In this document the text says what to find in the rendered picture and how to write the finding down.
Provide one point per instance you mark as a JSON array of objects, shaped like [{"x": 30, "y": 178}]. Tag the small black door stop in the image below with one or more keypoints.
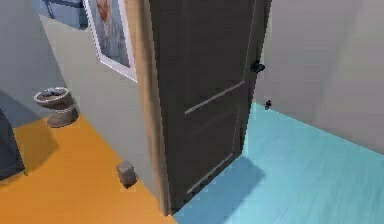
[{"x": 267, "y": 104}]

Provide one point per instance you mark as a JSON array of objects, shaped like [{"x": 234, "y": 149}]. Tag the dark grey cabinet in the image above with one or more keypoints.
[{"x": 8, "y": 150}]

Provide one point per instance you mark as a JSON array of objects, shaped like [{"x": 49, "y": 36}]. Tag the dark brown room door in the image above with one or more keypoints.
[{"x": 203, "y": 100}]

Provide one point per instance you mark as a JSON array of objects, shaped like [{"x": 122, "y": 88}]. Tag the blue wall cabinet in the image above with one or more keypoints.
[{"x": 66, "y": 11}]

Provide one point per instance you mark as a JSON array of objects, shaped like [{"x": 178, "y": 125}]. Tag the white framed wall picture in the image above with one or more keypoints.
[{"x": 111, "y": 36}]

